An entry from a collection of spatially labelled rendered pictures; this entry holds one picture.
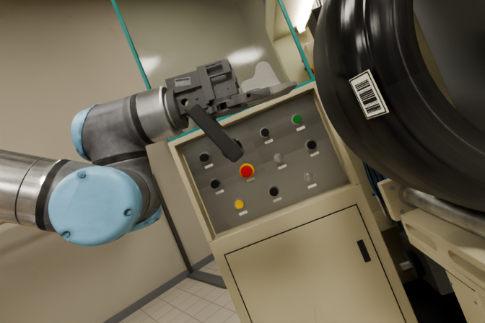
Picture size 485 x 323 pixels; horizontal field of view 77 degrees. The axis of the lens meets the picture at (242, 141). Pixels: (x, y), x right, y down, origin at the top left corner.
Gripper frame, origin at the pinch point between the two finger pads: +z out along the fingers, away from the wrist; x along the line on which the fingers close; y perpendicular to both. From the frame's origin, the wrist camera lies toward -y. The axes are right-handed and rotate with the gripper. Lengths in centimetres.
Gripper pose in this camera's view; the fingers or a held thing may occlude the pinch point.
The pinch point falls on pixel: (290, 89)
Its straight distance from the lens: 51.9
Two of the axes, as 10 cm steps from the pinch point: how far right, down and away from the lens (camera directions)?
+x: 0.8, -0.1, 10.0
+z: 9.6, -2.6, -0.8
